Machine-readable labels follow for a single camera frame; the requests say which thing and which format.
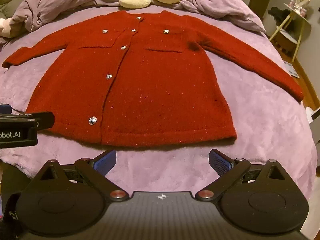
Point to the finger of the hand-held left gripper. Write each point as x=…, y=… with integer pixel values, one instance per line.
x=37, y=121
x=4, y=109

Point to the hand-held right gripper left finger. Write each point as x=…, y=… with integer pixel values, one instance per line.
x=106, y=163

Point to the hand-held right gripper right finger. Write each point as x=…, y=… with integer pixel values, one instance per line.
x=219, y=162

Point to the red knit cardigan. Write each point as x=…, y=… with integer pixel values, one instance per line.
x=162, y=92

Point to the dark cloth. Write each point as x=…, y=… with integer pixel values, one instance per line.
x=11, y=212

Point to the pink and white plush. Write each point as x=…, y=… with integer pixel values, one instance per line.
x=5, y=27

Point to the white object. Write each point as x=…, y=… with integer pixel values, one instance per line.
x=313, y=115

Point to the printed paper sheet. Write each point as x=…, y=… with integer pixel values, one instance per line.
x=291, y=69

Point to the purple duvet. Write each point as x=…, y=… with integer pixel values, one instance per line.
x=62, y=2

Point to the yellow side shelf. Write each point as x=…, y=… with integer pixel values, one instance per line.
x=301, y=33

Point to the black bag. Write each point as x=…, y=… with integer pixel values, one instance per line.
x=278, y=15

